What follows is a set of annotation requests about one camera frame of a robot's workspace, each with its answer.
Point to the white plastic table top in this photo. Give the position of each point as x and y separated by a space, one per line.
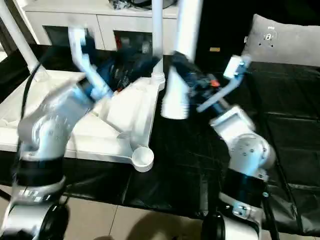
125 110

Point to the small yellow label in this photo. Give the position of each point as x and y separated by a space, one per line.
215 49

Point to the light grey pillow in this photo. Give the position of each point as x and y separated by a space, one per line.
287 42

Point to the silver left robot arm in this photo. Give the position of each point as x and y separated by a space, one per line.
50 130

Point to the white glass-door cabinet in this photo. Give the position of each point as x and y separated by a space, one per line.
100 20

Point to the black work mat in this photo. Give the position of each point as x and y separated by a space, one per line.
280 125

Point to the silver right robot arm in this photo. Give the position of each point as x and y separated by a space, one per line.
245 145

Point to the white plastic table leg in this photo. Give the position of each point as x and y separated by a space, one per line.
187 25
157 40
20 40

